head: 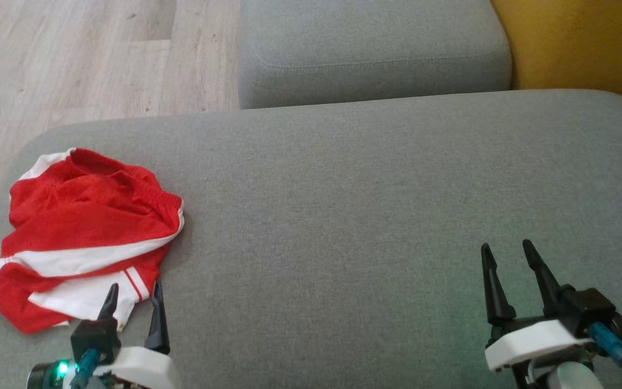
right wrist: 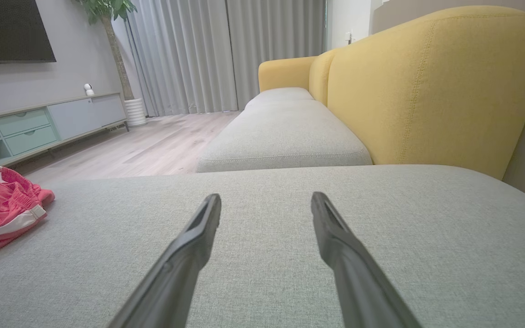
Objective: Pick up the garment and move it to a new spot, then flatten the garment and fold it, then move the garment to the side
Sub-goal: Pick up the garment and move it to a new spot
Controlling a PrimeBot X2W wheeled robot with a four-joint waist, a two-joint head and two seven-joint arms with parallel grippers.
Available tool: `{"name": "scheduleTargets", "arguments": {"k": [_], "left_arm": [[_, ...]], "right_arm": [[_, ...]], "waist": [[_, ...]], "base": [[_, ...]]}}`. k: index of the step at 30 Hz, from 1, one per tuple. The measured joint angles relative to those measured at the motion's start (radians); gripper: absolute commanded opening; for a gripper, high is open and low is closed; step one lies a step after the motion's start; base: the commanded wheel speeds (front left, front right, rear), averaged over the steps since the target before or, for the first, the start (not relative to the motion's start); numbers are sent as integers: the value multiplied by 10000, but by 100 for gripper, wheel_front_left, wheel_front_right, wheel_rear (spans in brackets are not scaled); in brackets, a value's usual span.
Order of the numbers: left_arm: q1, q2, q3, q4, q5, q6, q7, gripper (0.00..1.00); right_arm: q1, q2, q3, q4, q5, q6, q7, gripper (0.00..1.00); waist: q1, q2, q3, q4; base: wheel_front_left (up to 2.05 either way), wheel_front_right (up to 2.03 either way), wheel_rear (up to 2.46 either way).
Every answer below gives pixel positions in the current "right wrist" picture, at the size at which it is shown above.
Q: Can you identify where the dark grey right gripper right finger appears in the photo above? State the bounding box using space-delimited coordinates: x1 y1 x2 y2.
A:
311 191 422 328

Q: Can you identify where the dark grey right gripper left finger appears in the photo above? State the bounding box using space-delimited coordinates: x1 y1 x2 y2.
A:
108 193 222 328

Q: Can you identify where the large grey sofa chaise cushion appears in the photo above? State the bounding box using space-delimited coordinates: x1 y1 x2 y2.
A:
0 164 525 328

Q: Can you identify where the grey sofa seat cushion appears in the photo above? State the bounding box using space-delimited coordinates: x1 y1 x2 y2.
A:
245 87 315 109
196 98 373 174

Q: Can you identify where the white ribbed plant pot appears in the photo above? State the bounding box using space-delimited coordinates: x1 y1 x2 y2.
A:
124 97 148 127

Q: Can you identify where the yellow sofa backrest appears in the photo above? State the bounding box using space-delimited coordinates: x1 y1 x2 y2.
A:
309 5 525 180

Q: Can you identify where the pale green TV cabinet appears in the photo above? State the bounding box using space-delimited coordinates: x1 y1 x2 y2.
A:
0 92 130 178

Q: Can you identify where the yellow sofa armrest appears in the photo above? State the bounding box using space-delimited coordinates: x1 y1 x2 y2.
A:
258 56 319 94

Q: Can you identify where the grey pleated curtain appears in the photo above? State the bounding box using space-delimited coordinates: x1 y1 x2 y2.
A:
121 0 238 117
226 0 327 110

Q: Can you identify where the green potted tree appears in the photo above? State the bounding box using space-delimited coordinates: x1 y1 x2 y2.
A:
73 0 138 101

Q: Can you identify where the black wall television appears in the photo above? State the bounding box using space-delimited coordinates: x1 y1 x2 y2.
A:
0 0 57 65

